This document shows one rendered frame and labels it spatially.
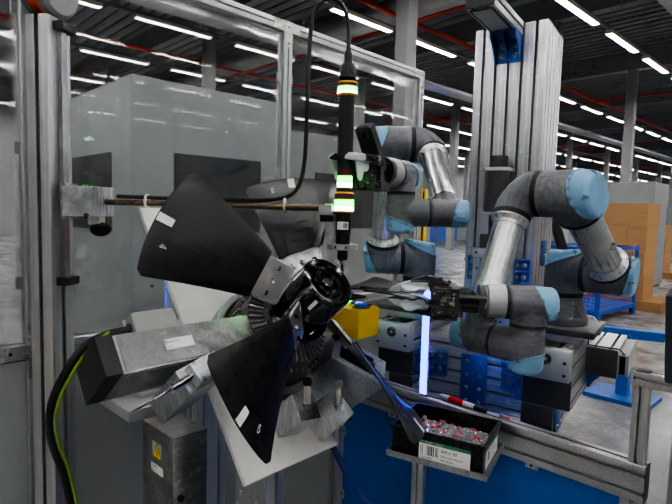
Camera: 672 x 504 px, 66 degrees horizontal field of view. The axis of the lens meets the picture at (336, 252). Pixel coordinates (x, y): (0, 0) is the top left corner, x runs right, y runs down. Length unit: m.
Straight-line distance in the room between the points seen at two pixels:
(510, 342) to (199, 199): 0.73
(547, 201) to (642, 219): 7.66
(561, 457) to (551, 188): 0.62
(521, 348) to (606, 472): 0.32
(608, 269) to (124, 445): 1.49
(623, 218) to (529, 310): 7.90
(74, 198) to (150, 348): 0.50
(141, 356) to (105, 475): 0.86
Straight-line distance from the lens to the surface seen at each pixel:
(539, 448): 1.39
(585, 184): 1.32
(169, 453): 1.35
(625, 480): 1.34
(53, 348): 1.45
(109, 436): 1.76
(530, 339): 1.21
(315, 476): 2.39
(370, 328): 1.62
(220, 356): 0.85
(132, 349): 0.99
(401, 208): 1.37
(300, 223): 1.22
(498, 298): 1.18
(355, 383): 1.25
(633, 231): 9.04
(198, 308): 1.24
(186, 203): 1.05
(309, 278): 1.04
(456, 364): 1.86
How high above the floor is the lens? 1.37
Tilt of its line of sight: 5 degrees down
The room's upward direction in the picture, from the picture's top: 2 degrees clockwise
